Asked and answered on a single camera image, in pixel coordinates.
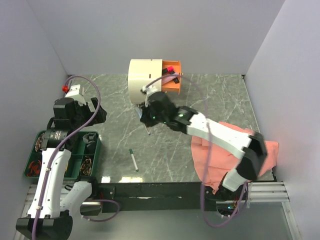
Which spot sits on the black base bar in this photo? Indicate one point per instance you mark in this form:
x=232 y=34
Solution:
x=143 y=196

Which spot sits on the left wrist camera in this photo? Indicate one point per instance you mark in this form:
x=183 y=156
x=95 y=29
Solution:
x=76 y=92

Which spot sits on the pink cap black highlighter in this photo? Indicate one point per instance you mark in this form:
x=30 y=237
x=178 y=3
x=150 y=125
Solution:
x=167 y=70

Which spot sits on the grey cloth bundle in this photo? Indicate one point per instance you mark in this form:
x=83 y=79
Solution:
x=90 y=138

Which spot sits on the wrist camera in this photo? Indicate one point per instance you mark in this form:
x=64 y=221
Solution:
x=148 y=91
x=76 y=92

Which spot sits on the green cap silver marker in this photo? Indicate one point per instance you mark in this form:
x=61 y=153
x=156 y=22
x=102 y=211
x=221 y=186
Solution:
x=133 y=160

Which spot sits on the salmon pink cloth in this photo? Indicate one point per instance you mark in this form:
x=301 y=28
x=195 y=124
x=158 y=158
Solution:
x=222 y=161

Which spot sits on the light blue acrylic marker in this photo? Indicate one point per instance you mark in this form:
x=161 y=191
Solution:
x=139 y=112

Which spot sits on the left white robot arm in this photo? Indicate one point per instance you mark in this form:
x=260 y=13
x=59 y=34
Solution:
x=50 y=217

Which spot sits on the aluminium rail frame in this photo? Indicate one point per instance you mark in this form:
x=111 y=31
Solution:
x=270 y=192

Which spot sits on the purple cap black highlighter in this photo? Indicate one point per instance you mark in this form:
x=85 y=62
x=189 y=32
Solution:
x=176 y=80

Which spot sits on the cream round drawer cabinet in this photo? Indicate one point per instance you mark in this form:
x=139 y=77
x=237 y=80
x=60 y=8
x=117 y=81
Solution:
x=141 y=72

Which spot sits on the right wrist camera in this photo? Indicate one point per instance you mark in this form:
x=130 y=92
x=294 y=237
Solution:
x=148 y=91

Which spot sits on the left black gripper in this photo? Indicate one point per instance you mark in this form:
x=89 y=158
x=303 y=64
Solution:
x=100 y=117

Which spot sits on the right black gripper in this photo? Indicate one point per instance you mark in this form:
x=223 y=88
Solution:
x=145 y=117

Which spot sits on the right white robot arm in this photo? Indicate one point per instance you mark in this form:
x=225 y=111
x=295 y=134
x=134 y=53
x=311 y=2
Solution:
x=249 y=149

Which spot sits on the green compartment tray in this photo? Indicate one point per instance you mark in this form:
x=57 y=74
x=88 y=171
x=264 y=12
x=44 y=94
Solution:
x=83 y=161

